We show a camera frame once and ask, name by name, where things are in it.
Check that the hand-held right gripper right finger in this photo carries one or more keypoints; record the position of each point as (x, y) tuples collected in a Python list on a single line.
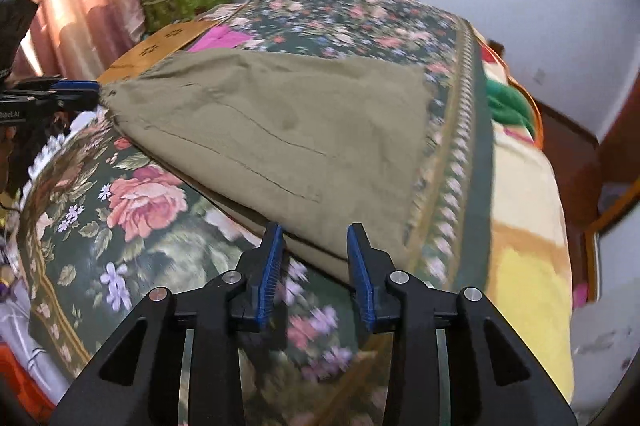
[(361, 281)]

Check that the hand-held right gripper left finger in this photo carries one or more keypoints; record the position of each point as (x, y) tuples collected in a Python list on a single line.
[(270, 273)]

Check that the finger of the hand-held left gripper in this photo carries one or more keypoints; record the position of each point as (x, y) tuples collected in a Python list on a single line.
[(70, 100), (75, 84)]

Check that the olive green pants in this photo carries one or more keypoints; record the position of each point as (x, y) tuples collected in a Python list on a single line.
[(280, 126)]

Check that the brown cardboard box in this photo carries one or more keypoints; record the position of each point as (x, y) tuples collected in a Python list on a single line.
[(150, 48)]

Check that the dark floral blanket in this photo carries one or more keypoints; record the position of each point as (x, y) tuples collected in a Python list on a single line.
[(150, 226)]

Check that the green patterned storage box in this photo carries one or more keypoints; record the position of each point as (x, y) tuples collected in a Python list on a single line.
[(185, 1)]

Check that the pink cloth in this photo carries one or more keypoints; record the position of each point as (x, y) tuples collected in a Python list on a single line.
[(225, 38)]

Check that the yellow plush blanket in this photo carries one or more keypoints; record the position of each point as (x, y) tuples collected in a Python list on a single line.
[(530, 226)]

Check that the green plush cloth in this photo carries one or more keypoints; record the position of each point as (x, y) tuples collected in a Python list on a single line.
[(510, 103)]

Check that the white cloth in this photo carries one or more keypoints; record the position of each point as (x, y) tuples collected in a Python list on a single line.
[(25, 336)]

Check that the wooden framed cabinet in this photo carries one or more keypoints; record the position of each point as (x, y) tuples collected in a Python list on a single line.
[(612, 226)]

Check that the orange cloth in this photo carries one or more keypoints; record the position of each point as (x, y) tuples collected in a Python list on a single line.
[(22, 381)]

